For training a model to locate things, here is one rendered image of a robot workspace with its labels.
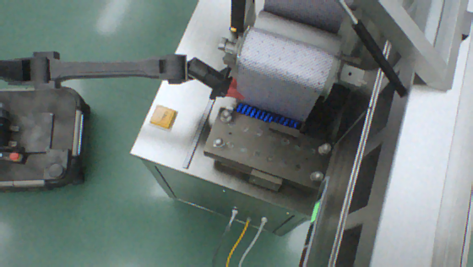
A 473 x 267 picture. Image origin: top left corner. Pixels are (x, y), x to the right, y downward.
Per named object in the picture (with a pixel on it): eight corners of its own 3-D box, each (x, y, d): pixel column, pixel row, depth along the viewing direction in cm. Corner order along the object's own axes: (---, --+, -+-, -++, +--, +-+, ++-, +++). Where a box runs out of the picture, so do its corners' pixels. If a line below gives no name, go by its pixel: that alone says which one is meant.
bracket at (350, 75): (342, 66, 108) (344, 62, 107) (362, 73, 108) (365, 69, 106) (337, 82, 107) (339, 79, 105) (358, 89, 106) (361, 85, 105)
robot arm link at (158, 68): (29, 89, 114) (28, 51, 114) (40, 90, 120) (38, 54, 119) (182, 84, 114) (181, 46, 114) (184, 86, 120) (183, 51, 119)
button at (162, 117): (158, 106, 143) (156, 103, 141) (176, 112, 143) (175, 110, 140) (150, 123, 141) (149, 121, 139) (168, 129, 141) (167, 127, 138)
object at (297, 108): (236, 100, 133) (237, 75, 115) (303, 123, 131) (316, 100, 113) (236, 102, 132) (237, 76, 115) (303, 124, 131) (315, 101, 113)
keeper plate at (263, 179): (250, 176, 135) (252, 168, 125) (278, 186, 134) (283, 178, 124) (247, 182, 134) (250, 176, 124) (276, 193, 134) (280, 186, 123)
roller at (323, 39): (259, 24, 130) (263, 1, 119) (334, 48, 128) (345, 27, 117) (247, 56, 127) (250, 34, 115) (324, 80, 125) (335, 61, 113)
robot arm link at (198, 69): (186, 70, 115) (194, 53, 117) (178, 73, 122) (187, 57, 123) (206, 82, 118) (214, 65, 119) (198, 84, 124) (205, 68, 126)
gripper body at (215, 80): (213, 101, 125) (193, 89, 122) (224, 73, 128) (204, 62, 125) (223, 97, 120) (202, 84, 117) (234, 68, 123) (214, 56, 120)
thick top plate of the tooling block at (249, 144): (220, 112, 136) (220, 106, 130) (334, 150, 133) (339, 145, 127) (203, 155, 131) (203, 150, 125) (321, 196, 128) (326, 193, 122)
